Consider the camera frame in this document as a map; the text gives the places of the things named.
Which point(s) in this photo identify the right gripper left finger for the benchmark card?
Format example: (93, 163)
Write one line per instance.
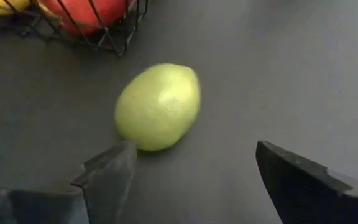
(104, 186)

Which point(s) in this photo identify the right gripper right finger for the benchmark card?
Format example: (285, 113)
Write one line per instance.
(306, 193)

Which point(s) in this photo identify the green lime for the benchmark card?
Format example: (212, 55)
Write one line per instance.
(158, 107)

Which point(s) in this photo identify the red yellow apple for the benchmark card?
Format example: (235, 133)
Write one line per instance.
(110, 9)

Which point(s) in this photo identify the yellow lemon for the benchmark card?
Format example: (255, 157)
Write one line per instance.
(11, 4)

